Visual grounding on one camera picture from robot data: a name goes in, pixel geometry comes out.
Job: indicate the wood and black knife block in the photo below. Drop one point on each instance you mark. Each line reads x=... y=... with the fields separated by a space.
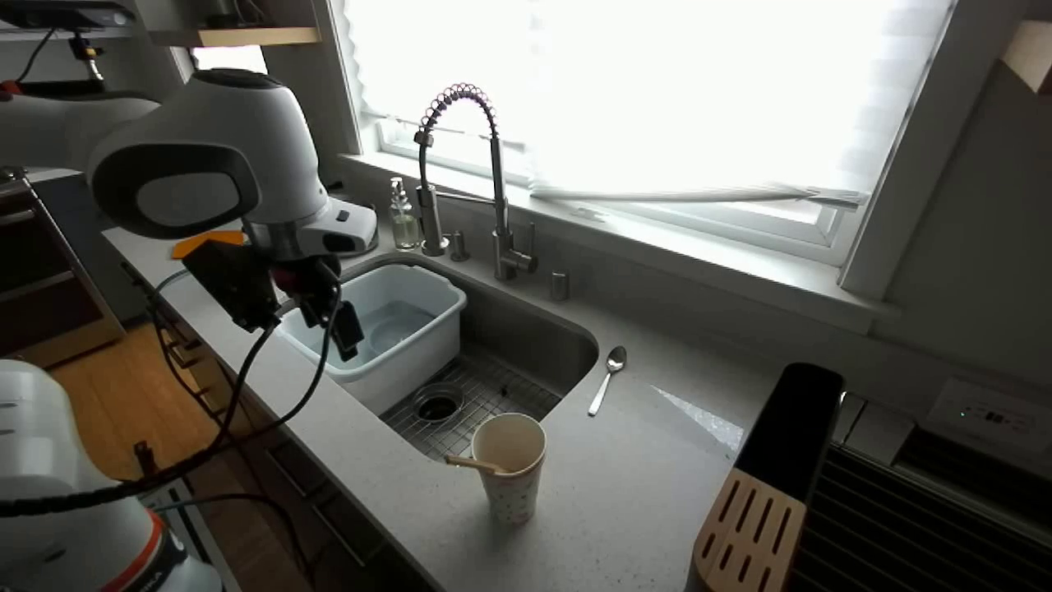
x=775 y=482

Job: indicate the steel sink basin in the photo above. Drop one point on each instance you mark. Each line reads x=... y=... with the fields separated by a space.
x=537 y=341

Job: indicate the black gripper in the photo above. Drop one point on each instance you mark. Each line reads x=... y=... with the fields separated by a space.
x=306 y=289

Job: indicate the small steel counter dispenser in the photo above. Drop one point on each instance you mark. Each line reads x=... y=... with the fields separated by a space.
x=458 y=248

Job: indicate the steel spring neck faucet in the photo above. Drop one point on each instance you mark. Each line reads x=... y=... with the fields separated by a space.
x=495 y=185

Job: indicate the metal spoon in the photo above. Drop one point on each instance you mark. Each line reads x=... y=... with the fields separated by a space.
x=606 y=378

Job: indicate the black slatted grate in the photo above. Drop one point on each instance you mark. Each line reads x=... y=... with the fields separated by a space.
x=923 y=528

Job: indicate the orange flat pad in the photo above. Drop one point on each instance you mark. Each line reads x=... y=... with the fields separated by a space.
x=208 y=241

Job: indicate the wooden shelf board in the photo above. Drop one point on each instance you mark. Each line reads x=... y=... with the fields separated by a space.
x=256 y=34

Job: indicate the short steel cylinder button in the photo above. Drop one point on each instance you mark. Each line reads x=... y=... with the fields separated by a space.
x=559 y=286

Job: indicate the paper cup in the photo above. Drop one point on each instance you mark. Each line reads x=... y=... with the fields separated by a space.
x=510 y=464

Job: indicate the wooden stir stick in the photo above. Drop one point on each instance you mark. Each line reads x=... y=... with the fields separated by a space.
x=466 y=462

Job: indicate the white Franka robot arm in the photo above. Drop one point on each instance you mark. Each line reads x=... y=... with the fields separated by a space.
x=256 y=143

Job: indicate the white wall outlet plate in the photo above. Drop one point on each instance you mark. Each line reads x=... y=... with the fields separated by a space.
x=991 y=416

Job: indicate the clear soap pump bottle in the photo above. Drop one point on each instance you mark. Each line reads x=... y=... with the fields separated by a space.
x=407 y=220

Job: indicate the cabinet drawers under counter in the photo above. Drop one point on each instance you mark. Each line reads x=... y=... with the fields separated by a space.
x=251 y=462

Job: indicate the white plastic dish tub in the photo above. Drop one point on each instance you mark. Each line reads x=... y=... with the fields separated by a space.
x=384 y=330

